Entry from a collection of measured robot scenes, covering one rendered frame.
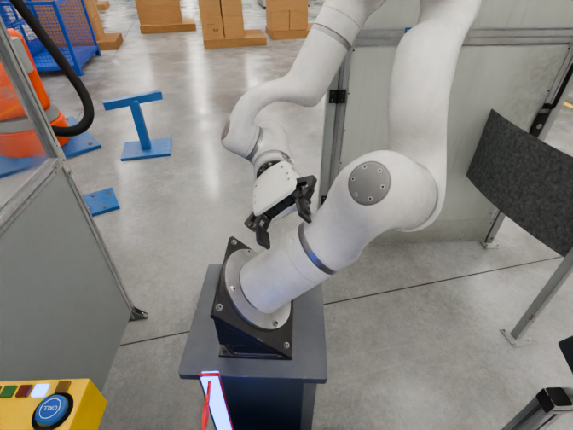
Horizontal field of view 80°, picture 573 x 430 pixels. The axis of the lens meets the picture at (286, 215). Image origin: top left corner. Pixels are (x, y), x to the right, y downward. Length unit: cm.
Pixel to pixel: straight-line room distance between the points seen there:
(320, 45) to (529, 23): 140
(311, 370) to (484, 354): 143
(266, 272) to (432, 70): 45
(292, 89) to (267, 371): 57
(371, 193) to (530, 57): 166
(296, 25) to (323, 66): 741
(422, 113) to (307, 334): 51
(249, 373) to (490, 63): 171
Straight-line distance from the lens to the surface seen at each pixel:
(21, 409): 71
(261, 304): 72
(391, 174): 50
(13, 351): 137
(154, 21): 918
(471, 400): 194
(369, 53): 176
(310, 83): 74
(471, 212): 246
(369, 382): 183
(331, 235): 59
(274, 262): 66
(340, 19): 76
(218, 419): 60
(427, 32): 65
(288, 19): 808
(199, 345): 82
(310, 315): 84
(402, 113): 62
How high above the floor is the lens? 162
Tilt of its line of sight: 39 degrees down
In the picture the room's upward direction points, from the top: straight up
